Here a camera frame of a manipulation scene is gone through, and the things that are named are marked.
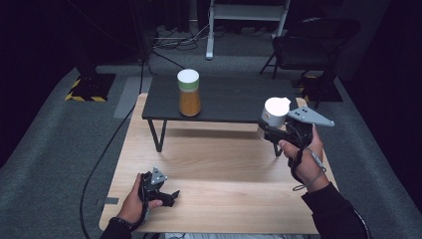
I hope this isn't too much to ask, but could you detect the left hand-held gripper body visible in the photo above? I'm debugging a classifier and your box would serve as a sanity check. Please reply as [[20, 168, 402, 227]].
[[140, 167, 170, 204]]

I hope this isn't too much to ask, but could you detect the grey wrist cord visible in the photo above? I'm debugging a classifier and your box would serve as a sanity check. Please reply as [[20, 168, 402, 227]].
[[292, 147, 328, 192]]

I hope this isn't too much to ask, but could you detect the black folding chair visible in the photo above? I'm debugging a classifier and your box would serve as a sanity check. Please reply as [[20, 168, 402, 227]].
[[259, 17, 362, 111]]

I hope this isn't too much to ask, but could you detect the black wristband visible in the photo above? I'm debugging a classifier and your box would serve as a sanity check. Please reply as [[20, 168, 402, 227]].
[[109, 216, 134, 231]]

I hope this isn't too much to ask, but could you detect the black stand base striped tape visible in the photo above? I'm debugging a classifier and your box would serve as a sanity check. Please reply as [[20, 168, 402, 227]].
[[292, 75, 344, 105], [65, 73, 117, 104]]

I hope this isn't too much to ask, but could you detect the grey tape strip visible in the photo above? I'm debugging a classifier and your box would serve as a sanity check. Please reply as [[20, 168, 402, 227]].
[[96, 196, 120, 205]]

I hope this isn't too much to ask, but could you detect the short black floor cable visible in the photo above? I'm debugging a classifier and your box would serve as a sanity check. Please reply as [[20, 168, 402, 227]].
[[151, 50, 186, 70]]

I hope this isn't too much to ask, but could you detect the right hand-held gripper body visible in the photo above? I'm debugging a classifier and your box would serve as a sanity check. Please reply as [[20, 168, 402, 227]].
[[281, 106, 335, 149]]

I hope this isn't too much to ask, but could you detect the bundle of cables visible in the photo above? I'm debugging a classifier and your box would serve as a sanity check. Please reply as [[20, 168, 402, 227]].
[[153, 23, 213, 52]]

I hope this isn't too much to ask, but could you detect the black raised shelf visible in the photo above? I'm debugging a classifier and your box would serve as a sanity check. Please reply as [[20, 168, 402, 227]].
[[141, 75, 305, 157]]

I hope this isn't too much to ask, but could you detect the long black floor cable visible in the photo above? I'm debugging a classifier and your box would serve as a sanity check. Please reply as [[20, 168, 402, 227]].
[[79, 56, 149, 239]]

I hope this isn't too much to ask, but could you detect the orange spice bottle white lid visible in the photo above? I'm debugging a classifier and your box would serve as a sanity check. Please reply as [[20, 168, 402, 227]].
[[176, 68, 202, 118]]

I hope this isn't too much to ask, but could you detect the white bottle with spout lid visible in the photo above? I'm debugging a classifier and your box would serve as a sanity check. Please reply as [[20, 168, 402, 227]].
[[257, 97, 292, 140]]

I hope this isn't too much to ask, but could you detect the person's right hand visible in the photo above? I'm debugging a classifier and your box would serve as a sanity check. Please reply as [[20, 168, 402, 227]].
[[278, 126, 329, 194]]

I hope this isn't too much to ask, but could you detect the white metal stand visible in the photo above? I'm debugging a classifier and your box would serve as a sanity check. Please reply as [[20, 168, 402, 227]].
[[205, 0, 292, 61]]

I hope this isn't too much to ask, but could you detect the person's left hand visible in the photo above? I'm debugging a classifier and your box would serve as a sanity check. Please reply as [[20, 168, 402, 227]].
[[116, 174, 164, 225]]

